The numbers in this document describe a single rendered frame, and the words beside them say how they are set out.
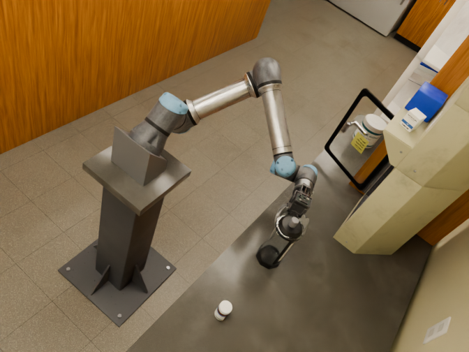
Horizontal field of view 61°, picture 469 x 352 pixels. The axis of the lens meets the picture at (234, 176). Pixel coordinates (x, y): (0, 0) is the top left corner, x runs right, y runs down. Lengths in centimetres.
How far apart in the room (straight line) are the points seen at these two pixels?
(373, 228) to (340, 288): 27
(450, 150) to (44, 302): 204
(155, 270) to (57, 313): 57
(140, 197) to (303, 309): 76
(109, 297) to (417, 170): 172
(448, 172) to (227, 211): 174
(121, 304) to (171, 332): 105
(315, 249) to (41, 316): 146
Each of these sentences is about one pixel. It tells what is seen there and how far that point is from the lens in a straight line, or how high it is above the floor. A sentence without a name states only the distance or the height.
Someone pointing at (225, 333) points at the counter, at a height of 94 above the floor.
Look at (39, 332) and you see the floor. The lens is 237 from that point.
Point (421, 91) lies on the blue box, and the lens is 161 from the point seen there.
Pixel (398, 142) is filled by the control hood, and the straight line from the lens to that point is 147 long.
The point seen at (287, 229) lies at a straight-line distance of 140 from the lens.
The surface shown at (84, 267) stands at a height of 2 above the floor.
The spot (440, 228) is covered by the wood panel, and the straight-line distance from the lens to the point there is 207.
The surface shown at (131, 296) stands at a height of 2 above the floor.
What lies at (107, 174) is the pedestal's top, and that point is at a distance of 168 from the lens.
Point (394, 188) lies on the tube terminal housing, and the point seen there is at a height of 134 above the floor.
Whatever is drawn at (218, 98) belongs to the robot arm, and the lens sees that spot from 168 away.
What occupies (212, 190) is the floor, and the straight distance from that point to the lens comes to 296.
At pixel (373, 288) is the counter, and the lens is 179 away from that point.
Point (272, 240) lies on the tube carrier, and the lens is 146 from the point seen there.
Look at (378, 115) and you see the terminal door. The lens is 187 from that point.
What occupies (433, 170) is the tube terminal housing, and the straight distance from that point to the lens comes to 149.
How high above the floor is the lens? 223
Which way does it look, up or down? 46 degrees down
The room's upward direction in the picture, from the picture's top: 25 degrees clockwise
